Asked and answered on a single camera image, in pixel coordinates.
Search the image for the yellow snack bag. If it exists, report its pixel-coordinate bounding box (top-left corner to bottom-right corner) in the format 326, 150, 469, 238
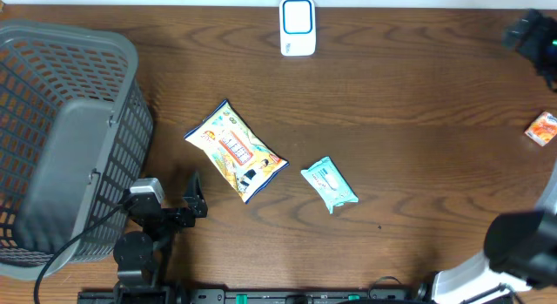
184, 100, 289, 204

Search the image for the orange tissue pack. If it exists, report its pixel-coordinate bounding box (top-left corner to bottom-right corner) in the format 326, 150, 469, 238
525, 111, 557, 146

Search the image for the teal wet wipes pack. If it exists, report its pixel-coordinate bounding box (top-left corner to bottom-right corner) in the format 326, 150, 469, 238
300, 156, 359, 214

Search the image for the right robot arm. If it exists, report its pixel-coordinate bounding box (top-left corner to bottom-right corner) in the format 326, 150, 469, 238
416, 10, 556, 303

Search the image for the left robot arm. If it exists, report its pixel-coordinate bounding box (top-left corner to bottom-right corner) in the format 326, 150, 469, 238
113, 172, 208, 303

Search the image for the white barcode scanner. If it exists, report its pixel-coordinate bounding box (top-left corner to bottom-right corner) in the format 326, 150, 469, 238
279, 0, 317, 57

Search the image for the grey plastic basket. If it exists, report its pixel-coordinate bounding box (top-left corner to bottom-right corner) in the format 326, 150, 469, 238
1, 20, 153, 280

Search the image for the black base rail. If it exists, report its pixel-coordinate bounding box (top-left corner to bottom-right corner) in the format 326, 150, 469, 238
77, 283, 433, 304

